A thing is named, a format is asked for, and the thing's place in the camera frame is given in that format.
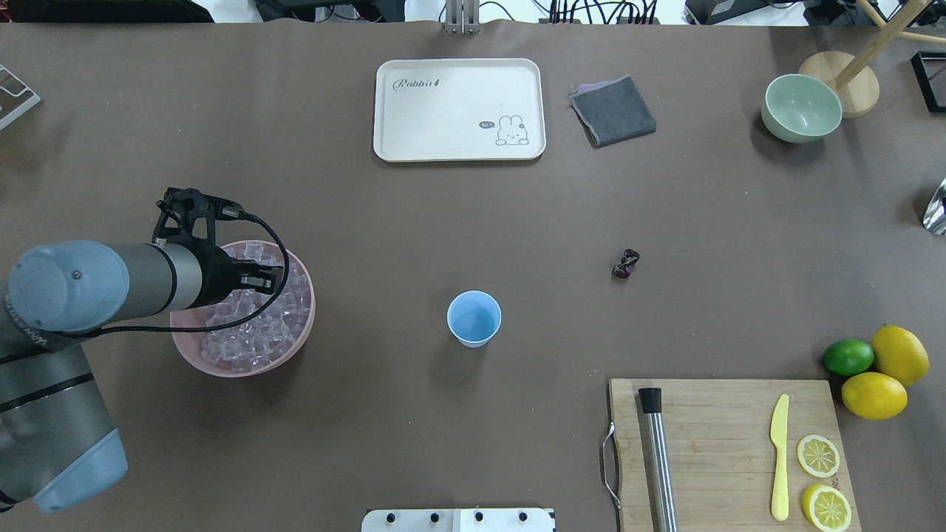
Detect pink bowl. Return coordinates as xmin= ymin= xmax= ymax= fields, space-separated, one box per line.
xmin=170 ymin=255 xmax=315 ymax=378

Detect clear ice cubes pile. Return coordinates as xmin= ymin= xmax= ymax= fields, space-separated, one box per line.
xmin=200 ymin=240 xmax=314 ymax=375

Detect yellow plastic knife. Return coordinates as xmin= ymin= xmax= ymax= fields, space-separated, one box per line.
xmin=769 ymin=394 xmax=790 ymax=522

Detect cream rabbit tray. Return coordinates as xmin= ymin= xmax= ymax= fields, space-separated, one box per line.
xmin=372 ymin=58 xmax=547 ymax=164

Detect steel muddler black tip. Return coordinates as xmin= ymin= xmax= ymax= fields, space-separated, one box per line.
xmin=639 ymin=387 xmax=678 ymax=531

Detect wooden cutting board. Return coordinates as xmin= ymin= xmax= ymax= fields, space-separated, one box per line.
xmin=608 ymin=378 xmax=844 ymax=531

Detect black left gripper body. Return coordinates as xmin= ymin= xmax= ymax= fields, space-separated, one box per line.
xmin=194 ymin=245 xmax=286 ymax=305

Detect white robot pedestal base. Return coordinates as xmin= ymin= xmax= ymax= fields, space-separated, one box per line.
xmin=361 ymin=508 xmax=557 ymax=531

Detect lemon half slice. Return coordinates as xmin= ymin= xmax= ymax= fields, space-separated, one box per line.
xmin=801 ymin=484 xmax=854 ymax=531
xmin=795 ymin=434 xmax=841 ymax=479

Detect wooden cup tree stand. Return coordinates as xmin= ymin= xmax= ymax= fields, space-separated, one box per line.
xmin=798 ymin=1 xmax=944 ymax=119

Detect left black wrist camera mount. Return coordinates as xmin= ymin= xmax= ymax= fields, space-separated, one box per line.
xmin=152 ymin=186 xmax=245 ymax=246

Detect yellow lemon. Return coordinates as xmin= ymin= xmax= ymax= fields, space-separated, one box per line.
xmin=841 ymin=372 xmax=908 ymax=420
xmin=871 ymin=324 xmax=931 ymax=387

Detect grey folded cloth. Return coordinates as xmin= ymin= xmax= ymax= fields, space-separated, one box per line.
xmin=570 ymin=75 xmax=658 ymax=148

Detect dark cherries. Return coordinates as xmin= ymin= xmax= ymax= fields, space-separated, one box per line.
xmin=611 ymin=248 xmax=641 ymax=279

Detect steel ice scoop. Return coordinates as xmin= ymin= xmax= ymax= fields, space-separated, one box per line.
xmin=922 ymin=179 xmax=946 ymax=236

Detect green lime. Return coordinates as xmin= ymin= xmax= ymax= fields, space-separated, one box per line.
xmin=822 ymin=339 xmax=875 ymax=377

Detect mint green bowl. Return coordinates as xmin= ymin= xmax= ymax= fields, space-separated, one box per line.
xmin=760 ymin=74 xmax=843 ymax=144

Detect light blue cup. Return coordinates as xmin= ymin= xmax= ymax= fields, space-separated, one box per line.
xmin=446 ymin=290 xmax=503 ymax=348

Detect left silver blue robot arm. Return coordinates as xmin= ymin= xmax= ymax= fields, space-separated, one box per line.
xmin=1 ymin=240 xmax=288 ymax=513

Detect white cup rack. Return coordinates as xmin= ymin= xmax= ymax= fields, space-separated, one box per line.
xmin=0 ymin=65 xmax=42 ymax=130

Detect aluminium frame post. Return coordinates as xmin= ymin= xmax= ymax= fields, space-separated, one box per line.
xmin=443 ymin=0 xmax=482 ymax=35

